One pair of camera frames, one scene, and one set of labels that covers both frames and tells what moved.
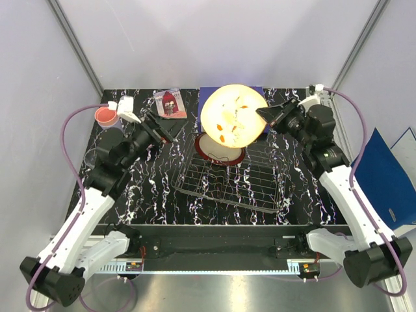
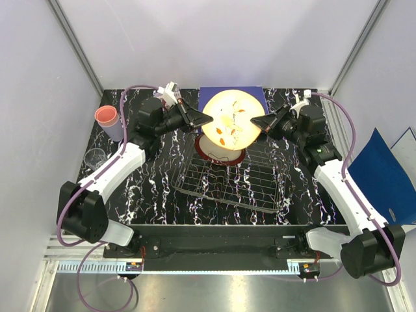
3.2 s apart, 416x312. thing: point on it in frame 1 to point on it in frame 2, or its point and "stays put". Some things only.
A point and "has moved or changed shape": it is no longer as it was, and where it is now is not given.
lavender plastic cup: (117, 125) stays put
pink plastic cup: (105, 117) stays put
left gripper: (161, 134) to (191, 117)
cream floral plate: (229, 117) has moved or changed shape
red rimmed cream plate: (208, 149) stays put
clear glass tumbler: (90, 158) stays put
